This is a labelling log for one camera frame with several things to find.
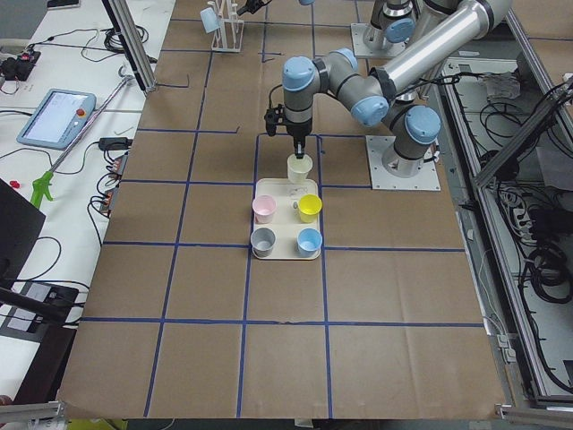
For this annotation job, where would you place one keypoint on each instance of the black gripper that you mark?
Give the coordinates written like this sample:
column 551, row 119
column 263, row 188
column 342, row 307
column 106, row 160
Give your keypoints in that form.
column 252, row 6
column 297, row 130

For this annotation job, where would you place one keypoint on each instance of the cream plastic cup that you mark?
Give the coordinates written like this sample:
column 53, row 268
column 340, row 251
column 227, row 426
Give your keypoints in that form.
column 298, row 168

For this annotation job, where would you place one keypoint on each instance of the light blue plastic cup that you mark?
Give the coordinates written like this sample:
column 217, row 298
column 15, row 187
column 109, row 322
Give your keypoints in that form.
column 210, row 20

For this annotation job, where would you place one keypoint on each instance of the yellow plastic cup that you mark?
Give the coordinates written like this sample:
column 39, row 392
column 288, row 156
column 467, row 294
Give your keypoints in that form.
column 309, row 208

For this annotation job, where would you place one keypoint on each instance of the pink plastic cup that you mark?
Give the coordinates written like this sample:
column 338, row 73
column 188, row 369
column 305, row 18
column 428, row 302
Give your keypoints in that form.
column 264, row 207

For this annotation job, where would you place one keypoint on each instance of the grey plastic cup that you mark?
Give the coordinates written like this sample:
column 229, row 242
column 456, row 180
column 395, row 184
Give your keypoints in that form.
column 262, row 242

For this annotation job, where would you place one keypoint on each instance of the cream serving tray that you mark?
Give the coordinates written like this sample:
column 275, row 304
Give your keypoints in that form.
column 286, row 223

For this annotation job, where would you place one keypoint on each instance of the blue teach pendant tablet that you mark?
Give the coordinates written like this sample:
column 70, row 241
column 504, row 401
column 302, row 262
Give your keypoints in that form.
column 58, row 119

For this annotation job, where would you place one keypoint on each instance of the black electronics board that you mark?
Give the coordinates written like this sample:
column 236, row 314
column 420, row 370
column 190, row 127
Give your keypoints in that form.
column 19, row 68

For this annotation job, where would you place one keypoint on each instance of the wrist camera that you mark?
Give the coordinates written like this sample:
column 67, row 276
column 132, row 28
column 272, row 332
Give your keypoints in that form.
column 274, row 117

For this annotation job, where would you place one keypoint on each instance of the white wire cup rack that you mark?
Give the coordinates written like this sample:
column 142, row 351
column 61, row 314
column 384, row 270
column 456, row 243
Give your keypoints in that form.
column 229, row 37

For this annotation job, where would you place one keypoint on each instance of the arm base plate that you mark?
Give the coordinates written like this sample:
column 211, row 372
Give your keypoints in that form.
column 390, row 172
column 369, row 42

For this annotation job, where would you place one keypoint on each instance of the aluminium frame post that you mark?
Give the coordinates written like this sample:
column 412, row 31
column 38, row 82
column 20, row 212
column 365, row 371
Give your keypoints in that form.
column 122, row 21

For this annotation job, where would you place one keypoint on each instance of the green handled reach grabber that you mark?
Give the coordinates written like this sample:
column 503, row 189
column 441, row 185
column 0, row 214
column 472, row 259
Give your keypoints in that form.
column 41, row 185

